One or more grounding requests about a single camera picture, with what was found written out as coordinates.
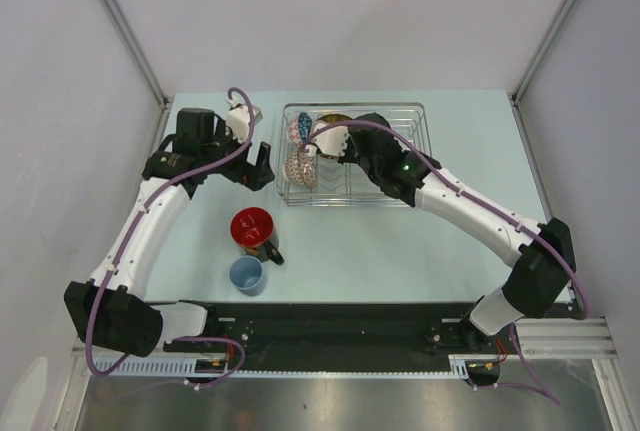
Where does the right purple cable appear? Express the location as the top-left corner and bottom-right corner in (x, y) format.
(299, 119), (592, 407)

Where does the red and black mug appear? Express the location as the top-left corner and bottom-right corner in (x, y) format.
(230, 207), (285, 266)

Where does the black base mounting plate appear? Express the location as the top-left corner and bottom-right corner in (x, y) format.
(162, 302), (584, 373)

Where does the left slotted cable duct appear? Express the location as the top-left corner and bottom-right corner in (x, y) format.
(93, 354), (231, 379)

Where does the light blue plastic cup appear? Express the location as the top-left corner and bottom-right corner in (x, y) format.
(229, 256), (266, 297)

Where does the red patterned white bowl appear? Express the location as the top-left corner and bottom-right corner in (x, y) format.
(282, 147), (317, 189)

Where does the yellow patterned round plate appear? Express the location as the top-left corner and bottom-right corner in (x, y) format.
(315, 112), (351, 160)

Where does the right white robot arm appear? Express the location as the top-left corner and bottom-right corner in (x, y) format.
(336, 113), (576, 352)

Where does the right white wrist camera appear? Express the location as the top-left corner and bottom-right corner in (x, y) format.
(303, 121), (349, 158)

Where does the right slotted cable duct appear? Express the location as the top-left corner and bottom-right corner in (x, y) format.
(449, 354), (501, 383)

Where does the aluminium frame rail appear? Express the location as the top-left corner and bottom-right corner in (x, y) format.
(515, 318), (617, 360)

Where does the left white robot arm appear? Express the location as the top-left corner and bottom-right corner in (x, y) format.
(63, 104), (275, 357)

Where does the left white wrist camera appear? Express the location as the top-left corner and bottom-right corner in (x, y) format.
(226, 104), (250, 144)

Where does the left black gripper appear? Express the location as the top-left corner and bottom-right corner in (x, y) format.
(200, 120), (273, 191)

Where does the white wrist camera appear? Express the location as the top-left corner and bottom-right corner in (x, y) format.
(303, 121), (349, 158)
(226, 104), (250, 144)

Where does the blue triangle patterned bowl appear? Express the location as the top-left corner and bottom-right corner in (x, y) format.
(286, 112), (313, 148)

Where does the slotted cable duct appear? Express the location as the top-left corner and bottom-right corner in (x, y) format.
(449, 354), (501, 383)
(93, 354), (231, 379)

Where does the steel wire dish rack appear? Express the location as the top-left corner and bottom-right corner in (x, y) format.
(276, 102), (440, 207)

